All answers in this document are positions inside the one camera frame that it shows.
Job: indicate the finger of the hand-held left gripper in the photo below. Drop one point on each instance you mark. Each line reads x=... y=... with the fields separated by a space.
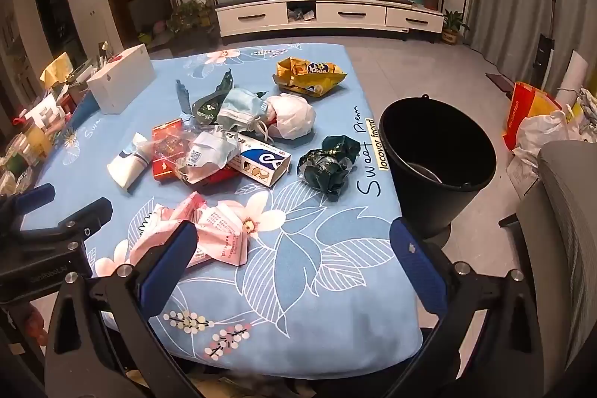
x=35 y=196
x=88 y=218

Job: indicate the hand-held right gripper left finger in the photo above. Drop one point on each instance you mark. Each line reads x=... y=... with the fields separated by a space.
x=170 y=263

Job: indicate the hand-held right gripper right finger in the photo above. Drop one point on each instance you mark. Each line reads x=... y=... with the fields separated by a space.
x=413 y=258

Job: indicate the black bucket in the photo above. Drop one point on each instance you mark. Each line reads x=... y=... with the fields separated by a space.
x=419 y=193

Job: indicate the red and white wrapper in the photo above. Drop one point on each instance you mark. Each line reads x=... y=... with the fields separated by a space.
x=165 y=141

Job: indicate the dark green wrapper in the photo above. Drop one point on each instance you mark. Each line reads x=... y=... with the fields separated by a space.
x=326 y=167

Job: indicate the green snack wrapper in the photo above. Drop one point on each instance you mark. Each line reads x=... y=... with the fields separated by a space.
x=207 y=109

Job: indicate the white paper wad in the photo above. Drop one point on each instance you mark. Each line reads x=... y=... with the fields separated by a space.
x=294 y=116

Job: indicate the yellow snack bag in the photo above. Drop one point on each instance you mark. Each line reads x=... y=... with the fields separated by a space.
x=308 y=69

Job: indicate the pink plastic wrapper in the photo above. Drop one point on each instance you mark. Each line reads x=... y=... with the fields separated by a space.
x=219 y=230

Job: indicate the blue floral blanket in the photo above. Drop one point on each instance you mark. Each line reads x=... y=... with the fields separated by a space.
x=303 y=286

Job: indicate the yellow paper bag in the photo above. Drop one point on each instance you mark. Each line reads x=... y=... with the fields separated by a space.
x=53 y=69

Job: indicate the blue white medicine box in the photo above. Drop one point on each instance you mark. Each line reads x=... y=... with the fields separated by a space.
x=261 y=160

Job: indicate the white printed cardboard box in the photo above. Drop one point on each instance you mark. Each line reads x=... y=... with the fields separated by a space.
x=522 y=174

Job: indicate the grey sofa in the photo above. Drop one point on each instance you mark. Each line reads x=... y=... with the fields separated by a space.
x=564 y=216

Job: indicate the blue face mask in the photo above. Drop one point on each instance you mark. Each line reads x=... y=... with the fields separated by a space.
x=238 y=106

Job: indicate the white plastic bag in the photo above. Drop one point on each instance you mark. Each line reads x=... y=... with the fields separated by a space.
x=545 y=132

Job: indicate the orange shopping bag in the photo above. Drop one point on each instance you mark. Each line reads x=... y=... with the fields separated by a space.
x=522 y=109

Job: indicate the dark floor mat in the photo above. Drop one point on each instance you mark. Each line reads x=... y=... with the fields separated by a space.
x=501 y=82

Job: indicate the cluster of potted plants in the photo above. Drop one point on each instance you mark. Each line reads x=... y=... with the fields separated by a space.
x=189 y=15

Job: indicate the silver patterned bag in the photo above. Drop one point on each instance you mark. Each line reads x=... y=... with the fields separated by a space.
x=585 y=104

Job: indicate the small potted plant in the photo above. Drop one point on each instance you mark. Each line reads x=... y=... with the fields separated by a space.
x=452 y=27

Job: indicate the upright vacuum cleaner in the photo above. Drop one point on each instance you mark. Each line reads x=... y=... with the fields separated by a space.
x=543 y=48

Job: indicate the white paper roll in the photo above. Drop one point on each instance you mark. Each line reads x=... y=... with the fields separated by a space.
x=576 y=71

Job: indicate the white television cabinet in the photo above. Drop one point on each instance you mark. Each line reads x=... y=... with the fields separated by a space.
x=252 y=18

